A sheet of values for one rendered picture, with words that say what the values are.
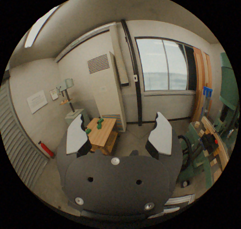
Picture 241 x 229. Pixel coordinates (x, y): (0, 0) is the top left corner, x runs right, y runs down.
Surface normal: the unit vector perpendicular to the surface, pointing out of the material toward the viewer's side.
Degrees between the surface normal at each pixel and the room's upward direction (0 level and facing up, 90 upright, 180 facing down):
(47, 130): 90
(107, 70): 90
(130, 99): 90
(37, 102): 90
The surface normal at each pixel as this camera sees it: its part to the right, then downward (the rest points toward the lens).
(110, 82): -0.20, 0.48
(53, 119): 0.96, -0.06
